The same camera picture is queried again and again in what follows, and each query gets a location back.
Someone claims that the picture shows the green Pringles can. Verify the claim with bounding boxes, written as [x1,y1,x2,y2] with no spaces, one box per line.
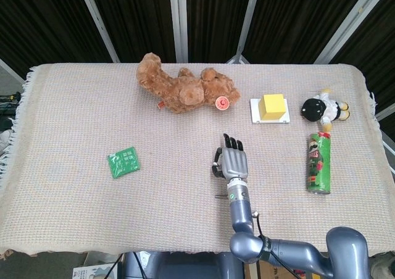
[305,131,333,195]

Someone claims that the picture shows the beige woven tablecloth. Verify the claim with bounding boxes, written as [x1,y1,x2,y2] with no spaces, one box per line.
[0,62,395,258]

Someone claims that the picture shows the brown cardboard box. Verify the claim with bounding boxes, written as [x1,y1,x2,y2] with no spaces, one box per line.
[243,260,309,279]

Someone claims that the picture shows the black headed plush doll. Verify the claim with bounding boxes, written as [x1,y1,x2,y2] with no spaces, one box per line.
[301,88,351,132]

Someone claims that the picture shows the white square base plate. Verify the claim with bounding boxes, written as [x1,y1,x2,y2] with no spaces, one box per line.
[249,98,291,125]

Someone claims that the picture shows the white printed booklet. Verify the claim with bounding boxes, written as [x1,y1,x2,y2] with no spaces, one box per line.
[72,262,120,279]

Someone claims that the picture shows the green foil sachet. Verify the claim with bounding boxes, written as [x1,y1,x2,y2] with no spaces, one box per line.
[107,146,141,180]

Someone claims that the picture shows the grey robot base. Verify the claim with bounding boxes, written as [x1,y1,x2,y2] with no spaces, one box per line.
[123,251,244,279]

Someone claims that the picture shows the grey aluminium partition post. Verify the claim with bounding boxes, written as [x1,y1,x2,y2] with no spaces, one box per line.
[168,0,189,63]
[77,0,120,63]
[227,0,262,64]
[314,0,387,64]

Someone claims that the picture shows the brown plush teddy bear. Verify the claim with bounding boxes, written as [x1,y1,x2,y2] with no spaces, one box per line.
[136,52,242,115]

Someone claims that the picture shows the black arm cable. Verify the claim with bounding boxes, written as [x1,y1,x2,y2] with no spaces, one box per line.
[251,210,297,279]

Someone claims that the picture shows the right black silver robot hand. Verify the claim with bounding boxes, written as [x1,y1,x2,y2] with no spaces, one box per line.
[211,133,249,181]

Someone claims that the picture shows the yellow cube block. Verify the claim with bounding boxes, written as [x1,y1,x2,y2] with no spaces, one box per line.
[258,93,286,122]

